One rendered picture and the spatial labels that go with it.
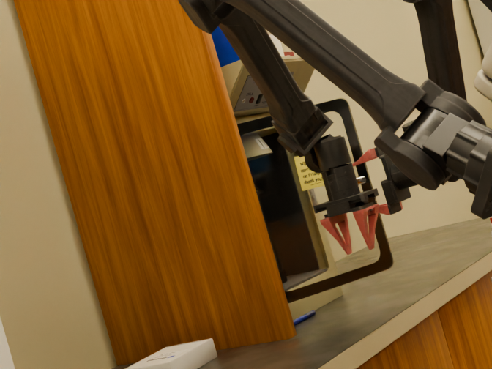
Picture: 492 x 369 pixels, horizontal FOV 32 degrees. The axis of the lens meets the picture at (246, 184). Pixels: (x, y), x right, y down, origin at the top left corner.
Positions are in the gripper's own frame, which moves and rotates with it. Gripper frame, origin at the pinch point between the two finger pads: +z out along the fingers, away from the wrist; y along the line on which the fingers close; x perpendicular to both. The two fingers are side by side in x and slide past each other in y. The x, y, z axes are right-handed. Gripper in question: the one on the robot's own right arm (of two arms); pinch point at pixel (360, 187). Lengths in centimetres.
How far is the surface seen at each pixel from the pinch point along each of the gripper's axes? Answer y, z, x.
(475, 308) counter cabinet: -35.6, -4.8, -27.5
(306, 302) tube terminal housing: -21.5, 21.7, 0.3
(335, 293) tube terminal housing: -23.0, 21.8, -13.1
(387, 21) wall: 62, 64, -189
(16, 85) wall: 46, 63, 27
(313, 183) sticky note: 3.7, 10.2, 0.8
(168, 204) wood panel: 8.5, 32.4, 23.4
